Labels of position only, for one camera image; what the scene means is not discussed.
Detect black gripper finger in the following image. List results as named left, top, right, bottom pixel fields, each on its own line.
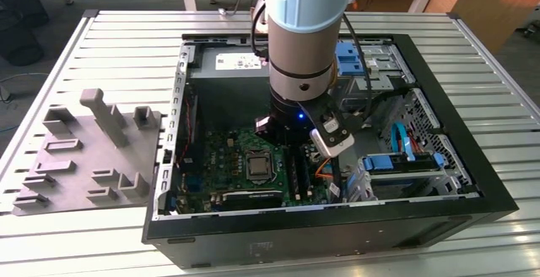
left=254, top=116, right=294, bottom=150

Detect CPU socket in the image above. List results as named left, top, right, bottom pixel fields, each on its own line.
left=243, top=147, right=276, bottom=187

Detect grey power supply unit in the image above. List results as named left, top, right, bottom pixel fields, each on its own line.
left=187, top=46, right=274, bottom=128

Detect silver CPU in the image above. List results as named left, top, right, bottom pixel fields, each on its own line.
left=248, top=156, right=271, bottom=177

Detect black case fan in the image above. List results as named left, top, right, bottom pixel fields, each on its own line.
left=183, top=90, right=202, bottom=167

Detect green motherboard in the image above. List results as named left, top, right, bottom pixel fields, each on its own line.
left=175, top=125, right=339, bottom=211

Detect black graphics card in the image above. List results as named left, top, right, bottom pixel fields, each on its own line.
left=219, top=189, right=284, bottom=210

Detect silver metal disk bay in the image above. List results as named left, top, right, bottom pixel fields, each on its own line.
left=344, top=155, right=466, bottom=200
left=328, top=41, right=418, bottom=110

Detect hard disk in blue carrier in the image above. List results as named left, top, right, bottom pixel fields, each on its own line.
left=362, top=152, right=444, bottom=173

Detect grey parts rack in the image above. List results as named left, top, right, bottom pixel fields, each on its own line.
left=8, top=87, right=168, bottom=217

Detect black PC case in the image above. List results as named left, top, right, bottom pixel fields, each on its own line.
left=142, top=32, right=519, bottom=270

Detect wooden cabinet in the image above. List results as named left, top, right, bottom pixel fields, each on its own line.
left=451, top=0, right=540, bottom=55

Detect black chair caster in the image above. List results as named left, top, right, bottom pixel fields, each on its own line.
left=516, top=20, right=540, bottom=39

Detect black office chair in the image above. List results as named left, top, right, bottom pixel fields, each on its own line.
left=0, top=0, right=51, bottom=66

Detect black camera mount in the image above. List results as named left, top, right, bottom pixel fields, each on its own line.
left=295, top=95, right=364, bottom=142

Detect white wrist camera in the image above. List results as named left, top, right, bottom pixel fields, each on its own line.
left=310, top=128, right=356, bottom=158

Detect orange flat data wire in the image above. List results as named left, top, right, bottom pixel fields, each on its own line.
left=315, top=158, right=339, bottom=178

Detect black camera cable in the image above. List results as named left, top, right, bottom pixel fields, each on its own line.
left=342, top=14, right=376, bottom=129

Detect blue plastic drive bracket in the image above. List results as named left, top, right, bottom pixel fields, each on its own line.
left=335, top=41, right=364, bottom=76

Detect dark cable bundle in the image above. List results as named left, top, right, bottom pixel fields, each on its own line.
left=354, top=85, right=419, bottom=129

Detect blue flat data wire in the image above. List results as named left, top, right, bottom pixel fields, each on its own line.
left=390, top=121, right=418, bottom=159

